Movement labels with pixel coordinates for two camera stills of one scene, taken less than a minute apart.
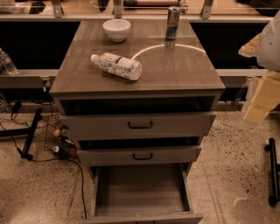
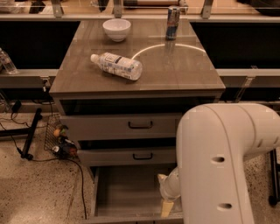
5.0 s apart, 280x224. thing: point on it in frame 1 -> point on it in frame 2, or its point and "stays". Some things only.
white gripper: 269,48 -> 166,185
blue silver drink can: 173,15 stays
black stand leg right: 274,172 stays
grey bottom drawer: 142,193 stays
